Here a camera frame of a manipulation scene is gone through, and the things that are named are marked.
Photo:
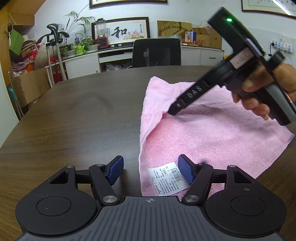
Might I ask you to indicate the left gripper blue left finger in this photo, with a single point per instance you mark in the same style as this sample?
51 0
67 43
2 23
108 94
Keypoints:
103 177

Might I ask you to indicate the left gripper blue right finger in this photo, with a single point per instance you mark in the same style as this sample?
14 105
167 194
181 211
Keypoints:
198 177

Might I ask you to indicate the pink towel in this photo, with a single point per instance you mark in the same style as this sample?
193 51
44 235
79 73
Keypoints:
213 129

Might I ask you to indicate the person right hand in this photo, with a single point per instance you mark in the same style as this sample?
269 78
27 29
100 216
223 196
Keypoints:
270 94

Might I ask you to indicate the black office chair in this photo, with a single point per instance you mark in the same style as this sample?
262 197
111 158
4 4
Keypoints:
156 52

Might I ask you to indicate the white low cabinet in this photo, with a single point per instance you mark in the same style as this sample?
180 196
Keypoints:
96 62

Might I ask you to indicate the large cardboard box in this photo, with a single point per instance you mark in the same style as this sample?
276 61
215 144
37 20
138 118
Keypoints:
30 86

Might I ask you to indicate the framed calligraphy lotus picture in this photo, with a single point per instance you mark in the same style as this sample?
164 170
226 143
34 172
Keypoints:
125 30

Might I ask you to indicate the red base blender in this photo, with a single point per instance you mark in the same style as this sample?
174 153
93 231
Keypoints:
101 38

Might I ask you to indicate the long framed calligraphy scroll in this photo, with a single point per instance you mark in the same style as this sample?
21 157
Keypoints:
102 3

